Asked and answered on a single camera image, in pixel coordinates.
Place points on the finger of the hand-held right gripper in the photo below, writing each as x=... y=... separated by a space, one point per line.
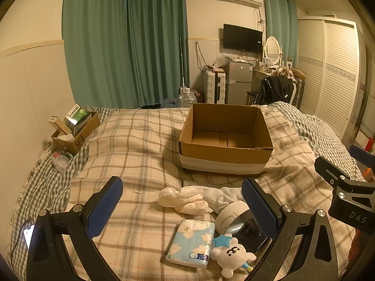
x=329 y=169
x=363 y=156

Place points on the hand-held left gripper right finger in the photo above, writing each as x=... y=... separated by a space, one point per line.
x=257 y=207

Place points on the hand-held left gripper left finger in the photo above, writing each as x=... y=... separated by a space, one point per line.
x=105 y=207

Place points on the round white black device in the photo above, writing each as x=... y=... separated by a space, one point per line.
x=231 y=218

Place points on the white sock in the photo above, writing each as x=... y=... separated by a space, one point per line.
x=216 y=197

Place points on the white plush toy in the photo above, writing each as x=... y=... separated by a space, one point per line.
x=231 y=254

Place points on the cream lace cloth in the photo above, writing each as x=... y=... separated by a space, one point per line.
x=187 y=203

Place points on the blue floral tissue pack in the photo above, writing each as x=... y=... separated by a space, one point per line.
x=190 y=240

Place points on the person's right hand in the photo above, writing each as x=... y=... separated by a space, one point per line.
x=354 y=246

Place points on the red fire extinguisher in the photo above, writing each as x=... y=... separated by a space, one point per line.
x=369 y=145

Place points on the orange bag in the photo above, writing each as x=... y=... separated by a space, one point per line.
x=369 y=174

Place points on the clear plastic bottle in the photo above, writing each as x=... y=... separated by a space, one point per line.
x=61 y=161

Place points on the small cardboard box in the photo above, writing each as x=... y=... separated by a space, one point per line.
x=77 y=142

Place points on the smartphone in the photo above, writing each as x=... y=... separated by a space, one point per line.
x=28 y=237

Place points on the brown suitcase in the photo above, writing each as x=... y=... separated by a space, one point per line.
x=298 y=92

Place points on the white louvred wardrobe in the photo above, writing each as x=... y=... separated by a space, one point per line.
x=328 y=76

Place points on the cream slim box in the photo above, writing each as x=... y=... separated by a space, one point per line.
x=60 y=124

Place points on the black jacket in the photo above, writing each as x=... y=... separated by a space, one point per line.
x=277 y=89

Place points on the green medicine box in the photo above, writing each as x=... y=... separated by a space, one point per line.
x=75 y=114

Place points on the blond furry item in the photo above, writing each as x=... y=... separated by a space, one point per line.
x=283 y=71

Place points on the chair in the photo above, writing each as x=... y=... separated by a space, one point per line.
x=249 y=95

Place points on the black cloth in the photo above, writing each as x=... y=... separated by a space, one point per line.
x=150 y=106

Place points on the dressing table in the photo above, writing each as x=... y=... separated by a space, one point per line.
x=260 y=76

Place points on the grey mini fridge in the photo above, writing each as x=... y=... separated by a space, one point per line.
x=238 y=85

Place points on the dark floral bag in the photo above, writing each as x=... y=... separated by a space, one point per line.
x=199 y=96

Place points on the white suitcase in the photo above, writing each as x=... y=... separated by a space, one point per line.
x=214 y=87

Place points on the large water jug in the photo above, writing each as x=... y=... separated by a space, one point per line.
x=187 y=98

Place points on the white oval mirror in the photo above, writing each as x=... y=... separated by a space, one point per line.
x=273 y=48

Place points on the clear plastic bag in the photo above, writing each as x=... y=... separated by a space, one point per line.
x=219 y=63

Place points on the narrow light green curtain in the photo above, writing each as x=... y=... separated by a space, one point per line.
x=279 y=26

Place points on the mop pole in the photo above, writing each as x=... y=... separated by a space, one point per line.
x=182 y=61

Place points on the wide green curtain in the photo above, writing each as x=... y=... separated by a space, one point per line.
x=93 y=41

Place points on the dark green curtain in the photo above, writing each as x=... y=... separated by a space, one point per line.
x=158 y=41

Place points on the black wall television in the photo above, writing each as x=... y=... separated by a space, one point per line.
x=242 y=38

